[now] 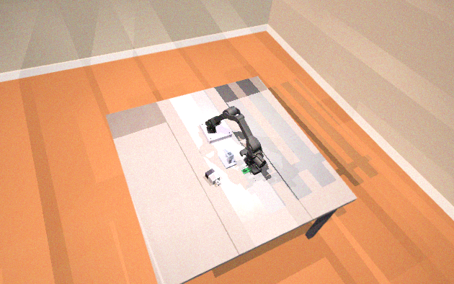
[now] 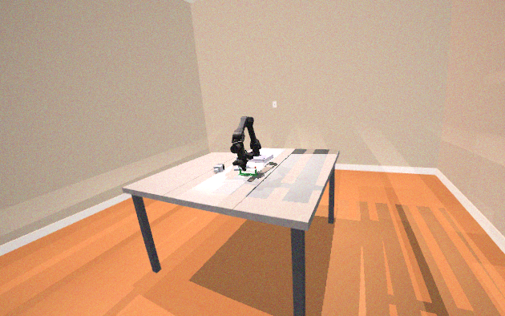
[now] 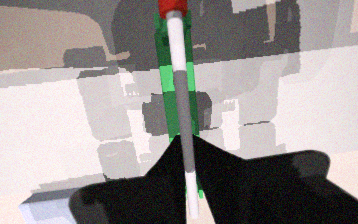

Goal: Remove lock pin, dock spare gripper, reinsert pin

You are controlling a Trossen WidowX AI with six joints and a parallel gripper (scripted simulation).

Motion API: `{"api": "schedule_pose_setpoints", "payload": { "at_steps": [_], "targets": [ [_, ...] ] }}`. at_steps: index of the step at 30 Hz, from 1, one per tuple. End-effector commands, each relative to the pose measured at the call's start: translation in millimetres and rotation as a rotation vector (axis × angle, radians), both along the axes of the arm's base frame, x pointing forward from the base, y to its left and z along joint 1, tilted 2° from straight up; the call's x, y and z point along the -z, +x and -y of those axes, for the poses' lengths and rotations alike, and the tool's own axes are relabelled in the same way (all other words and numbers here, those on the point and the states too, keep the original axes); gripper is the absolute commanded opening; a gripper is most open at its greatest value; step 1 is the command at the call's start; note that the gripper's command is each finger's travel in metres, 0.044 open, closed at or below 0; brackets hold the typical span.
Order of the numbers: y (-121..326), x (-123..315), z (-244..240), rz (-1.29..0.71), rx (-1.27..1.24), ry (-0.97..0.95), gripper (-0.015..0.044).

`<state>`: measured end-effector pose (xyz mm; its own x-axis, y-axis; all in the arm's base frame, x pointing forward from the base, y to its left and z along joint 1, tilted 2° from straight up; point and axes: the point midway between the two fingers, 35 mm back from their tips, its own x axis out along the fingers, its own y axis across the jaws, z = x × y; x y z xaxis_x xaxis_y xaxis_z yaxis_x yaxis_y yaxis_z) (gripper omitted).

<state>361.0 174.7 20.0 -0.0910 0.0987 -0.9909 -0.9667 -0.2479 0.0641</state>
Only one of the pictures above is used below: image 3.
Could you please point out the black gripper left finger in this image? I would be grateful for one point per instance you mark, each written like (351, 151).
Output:
(161, 192)

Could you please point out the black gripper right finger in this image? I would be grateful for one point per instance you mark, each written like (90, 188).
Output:
(227, 180)

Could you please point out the grey pin with red cap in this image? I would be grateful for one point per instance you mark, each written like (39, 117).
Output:
(173, 11)

